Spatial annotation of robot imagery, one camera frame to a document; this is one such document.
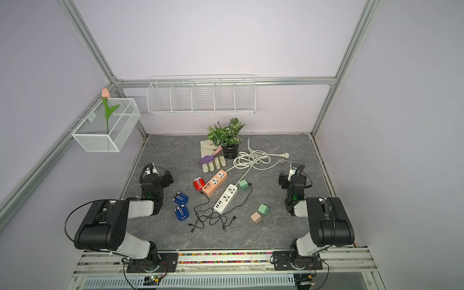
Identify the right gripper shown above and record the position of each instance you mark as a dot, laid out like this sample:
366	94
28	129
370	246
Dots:
283	180

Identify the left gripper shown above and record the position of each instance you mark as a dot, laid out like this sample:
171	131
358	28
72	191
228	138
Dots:
164	179

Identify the green USB charger cube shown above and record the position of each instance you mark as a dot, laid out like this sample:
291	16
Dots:
243	185

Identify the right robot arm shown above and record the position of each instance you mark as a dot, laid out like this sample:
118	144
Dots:
328	222

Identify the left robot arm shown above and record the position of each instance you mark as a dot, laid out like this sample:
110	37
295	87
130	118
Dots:
104	227

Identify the blue electric shaver upper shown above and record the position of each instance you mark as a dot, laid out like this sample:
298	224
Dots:
180	199

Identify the blue electric shaver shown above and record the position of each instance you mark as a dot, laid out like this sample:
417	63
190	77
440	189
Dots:
182	213
180	199

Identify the blue electric shaver lower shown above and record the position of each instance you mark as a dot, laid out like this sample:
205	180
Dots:
182	213

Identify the green charger cube lower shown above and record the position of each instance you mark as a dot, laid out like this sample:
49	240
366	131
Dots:
263	209

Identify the pink charger cube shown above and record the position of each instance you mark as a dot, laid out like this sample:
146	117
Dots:
256	217

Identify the purple pink garden trowel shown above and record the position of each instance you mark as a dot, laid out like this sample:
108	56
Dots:
210	158

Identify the orange power strip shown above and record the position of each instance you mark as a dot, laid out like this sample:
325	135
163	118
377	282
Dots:
211	186

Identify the white gardening glove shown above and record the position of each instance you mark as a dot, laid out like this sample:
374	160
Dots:
207	148

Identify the white power strip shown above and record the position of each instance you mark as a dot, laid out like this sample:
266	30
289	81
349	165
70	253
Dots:
225	199

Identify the potted green plant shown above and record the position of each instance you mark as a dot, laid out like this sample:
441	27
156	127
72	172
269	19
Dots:
227	137

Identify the artificial pink tulip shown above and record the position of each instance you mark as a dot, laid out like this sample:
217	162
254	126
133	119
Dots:
109	110

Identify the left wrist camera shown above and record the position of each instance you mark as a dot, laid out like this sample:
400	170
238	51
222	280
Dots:
151	169

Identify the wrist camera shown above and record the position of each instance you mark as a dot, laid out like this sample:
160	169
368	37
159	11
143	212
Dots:
293	168
151	169

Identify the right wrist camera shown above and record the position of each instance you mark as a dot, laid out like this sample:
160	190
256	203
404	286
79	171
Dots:
293	168

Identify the black USB cable spare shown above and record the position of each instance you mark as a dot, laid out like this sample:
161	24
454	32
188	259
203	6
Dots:
211	217

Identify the white mesh wall basket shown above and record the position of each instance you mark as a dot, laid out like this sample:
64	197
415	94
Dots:
91	131

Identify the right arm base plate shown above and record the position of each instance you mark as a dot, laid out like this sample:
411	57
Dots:
287	261

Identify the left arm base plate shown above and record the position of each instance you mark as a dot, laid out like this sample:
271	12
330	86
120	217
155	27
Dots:
164	263

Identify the white wire wall shelf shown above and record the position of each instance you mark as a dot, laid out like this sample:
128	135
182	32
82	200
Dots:
202	94

